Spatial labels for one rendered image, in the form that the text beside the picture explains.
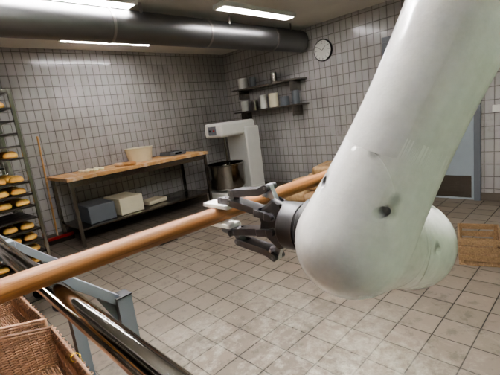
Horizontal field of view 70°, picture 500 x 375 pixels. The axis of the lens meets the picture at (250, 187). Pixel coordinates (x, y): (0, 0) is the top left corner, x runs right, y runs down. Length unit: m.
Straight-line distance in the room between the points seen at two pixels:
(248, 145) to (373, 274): 5.87
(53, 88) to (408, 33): 5.60
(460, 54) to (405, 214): 0.13
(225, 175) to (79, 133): 2.25
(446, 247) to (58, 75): 5.66
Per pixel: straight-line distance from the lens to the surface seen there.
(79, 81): 5.94
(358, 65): 5.64
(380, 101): 0.32
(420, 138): 0.31
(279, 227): 0.53
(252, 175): 6.22
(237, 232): 0.65
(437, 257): 0.42
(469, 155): 5.14
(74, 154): 5.79
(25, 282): 0.54
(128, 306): 1.03
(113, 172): 5.07
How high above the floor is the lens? 1.36
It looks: 11 degrees down
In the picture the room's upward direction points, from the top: 7 degrees counter-clockwise
